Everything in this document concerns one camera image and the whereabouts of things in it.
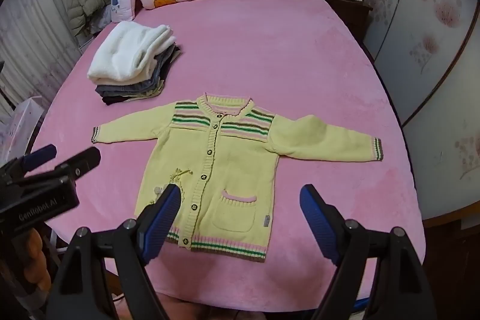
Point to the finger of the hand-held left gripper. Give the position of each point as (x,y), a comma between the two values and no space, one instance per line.
(80,161)
(39,156)

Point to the stack of folded clothes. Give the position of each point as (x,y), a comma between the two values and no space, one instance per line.
(123,54)

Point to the folded black garment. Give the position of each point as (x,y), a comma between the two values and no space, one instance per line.
(116,100)

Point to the folded grey jeans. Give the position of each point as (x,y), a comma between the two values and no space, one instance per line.
(155,72)

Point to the small white blue-print pillow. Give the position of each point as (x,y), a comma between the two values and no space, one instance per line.
(122,1)

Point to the floral wardrobe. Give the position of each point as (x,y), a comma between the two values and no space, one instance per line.
(431,24)

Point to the yellow striped knit cardigan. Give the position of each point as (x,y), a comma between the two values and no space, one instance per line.
(225,173)

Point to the white storage box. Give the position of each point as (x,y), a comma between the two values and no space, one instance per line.
(20,125)

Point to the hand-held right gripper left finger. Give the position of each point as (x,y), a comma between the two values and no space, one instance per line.
(165,218)

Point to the person's left hand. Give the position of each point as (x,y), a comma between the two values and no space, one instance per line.
(39,260)

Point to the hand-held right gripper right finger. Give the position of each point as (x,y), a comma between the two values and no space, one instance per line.
(318,218)

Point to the bed with pink blanket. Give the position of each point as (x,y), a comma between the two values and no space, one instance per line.
(281,54)

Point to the wooden nightstand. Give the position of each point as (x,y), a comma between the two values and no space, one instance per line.
(348,14)

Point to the white curtain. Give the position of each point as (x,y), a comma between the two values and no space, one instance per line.
(30,35)

